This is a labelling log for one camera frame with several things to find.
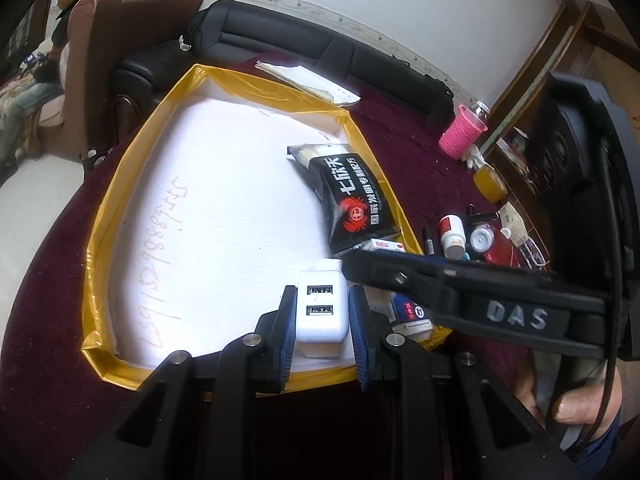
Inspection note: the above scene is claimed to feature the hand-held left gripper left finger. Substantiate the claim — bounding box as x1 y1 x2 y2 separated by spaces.
65 285 301 480

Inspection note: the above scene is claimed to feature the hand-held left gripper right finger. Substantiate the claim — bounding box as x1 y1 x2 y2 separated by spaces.
348 285 591 480

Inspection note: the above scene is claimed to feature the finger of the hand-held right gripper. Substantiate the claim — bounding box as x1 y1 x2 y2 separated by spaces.
341 249 618 358

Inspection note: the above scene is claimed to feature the white USB charger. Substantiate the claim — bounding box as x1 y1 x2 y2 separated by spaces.
295 258 353 358

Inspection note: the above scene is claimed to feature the white box with yellow tape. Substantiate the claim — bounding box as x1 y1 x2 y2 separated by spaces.
81 63 448 397

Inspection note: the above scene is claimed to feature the person's right hand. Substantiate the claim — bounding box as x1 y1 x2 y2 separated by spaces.
515 355 623 443

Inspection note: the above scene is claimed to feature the blue white box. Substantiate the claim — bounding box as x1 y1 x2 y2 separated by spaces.
390 296 435 337

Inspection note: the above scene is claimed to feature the red-capped white bottle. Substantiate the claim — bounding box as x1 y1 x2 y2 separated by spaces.
438 214 467 259

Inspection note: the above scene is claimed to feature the white round jar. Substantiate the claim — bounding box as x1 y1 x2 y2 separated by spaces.
467 226 496 254

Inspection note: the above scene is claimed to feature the red packet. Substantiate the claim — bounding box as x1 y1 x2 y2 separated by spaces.
482 232 531 267

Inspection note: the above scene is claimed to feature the small white red box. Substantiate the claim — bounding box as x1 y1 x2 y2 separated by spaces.
357 238 407 256

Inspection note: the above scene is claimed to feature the white carton box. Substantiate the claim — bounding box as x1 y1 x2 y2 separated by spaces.
498 202 530 242

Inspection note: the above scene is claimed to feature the printed magazine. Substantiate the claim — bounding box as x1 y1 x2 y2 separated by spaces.
517 237 548 270

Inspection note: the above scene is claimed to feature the wooden cabinet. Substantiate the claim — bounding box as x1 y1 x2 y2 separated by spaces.
480 0 640 241

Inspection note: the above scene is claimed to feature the yellow tape roll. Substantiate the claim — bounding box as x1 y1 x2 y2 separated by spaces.
472 166 509 205

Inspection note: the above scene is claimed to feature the white plush toy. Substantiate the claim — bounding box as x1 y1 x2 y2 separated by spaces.
461 144 486 170

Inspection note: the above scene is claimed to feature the pink knitted jar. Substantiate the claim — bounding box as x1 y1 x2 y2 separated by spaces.
438 101 492 160

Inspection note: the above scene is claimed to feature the black snack packet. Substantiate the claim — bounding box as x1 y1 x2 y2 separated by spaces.
287 143 401 256

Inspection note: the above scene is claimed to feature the maroon tablecloth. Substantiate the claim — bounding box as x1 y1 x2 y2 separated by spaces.
0 50 556 480

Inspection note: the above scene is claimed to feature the stack of white papers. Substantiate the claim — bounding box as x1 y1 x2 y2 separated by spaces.
255 60 361 107

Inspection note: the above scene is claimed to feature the black leather sofa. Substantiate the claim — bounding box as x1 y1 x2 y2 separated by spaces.
110 0 456 136

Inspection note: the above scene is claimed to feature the brown armchair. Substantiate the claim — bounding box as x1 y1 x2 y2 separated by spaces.
40 0 206 161

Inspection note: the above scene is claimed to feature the patterned blanket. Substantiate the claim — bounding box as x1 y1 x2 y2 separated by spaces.
0 67 48 161

